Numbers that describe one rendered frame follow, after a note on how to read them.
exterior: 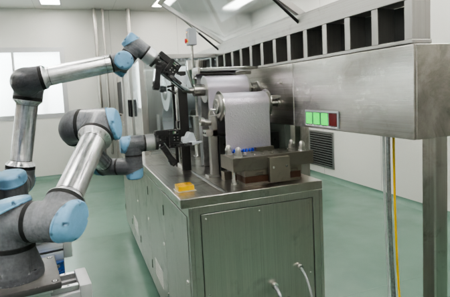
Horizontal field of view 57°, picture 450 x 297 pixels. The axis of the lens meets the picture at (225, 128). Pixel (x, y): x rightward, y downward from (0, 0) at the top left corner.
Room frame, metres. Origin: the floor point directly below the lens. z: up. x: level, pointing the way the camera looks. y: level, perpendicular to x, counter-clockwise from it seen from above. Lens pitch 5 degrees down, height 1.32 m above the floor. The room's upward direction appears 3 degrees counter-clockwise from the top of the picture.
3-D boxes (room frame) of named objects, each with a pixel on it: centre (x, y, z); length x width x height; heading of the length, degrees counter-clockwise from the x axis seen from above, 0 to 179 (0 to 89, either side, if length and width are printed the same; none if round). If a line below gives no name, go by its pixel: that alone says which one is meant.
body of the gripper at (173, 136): (1.85, 0.26, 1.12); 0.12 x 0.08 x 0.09; 110
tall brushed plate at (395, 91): (2.77, -0.17, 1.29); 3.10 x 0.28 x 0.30; 20
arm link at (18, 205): (1.15, 0.62, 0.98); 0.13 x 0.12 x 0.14; 83
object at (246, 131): (1.99, -0.11, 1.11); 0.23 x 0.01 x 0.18; 110
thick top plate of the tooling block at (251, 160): (1.89, -0.19, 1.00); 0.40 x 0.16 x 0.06; 110
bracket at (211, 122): (2.02, 0.08, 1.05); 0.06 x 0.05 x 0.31; 110
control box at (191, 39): (2.53, 0.18, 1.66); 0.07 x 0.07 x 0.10; 19
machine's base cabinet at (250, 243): (2.91, 0.30, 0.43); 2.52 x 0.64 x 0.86; 20
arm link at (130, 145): (1.80, 0.41, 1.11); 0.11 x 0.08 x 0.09; 110
